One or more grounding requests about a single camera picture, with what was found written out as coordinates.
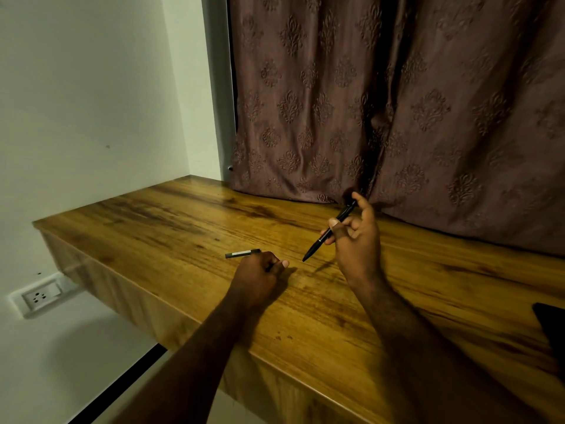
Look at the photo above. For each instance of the person's left thumb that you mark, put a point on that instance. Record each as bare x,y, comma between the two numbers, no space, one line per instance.
280,264

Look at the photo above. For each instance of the brown patterned curtain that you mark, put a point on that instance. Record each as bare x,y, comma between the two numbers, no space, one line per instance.
476,114
304,97

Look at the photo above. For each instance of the black skirting strip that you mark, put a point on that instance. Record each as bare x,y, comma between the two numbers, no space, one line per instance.
117,386

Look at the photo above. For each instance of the person's right forearm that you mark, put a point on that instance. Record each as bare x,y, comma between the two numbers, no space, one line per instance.
423,362

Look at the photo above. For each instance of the person's left hand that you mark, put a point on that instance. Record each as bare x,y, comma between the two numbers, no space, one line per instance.
255,280

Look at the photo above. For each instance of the person's right thumb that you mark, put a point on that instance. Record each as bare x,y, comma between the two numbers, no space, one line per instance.
339,228

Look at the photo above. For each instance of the person's left forearm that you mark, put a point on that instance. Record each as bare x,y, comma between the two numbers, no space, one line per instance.
201,370

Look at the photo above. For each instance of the grey pen part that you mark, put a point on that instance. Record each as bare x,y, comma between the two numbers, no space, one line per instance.
240,253

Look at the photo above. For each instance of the black pen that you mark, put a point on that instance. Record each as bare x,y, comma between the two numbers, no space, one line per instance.
327,233

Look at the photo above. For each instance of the grey window frame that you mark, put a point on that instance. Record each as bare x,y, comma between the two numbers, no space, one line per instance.
218,83

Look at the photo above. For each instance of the white wall socket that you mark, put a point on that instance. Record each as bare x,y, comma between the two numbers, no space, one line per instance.
42,295

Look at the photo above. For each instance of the black flat object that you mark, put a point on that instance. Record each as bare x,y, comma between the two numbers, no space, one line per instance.
551,331

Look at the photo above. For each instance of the person's right hand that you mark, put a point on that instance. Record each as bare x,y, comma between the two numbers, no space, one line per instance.
359,253

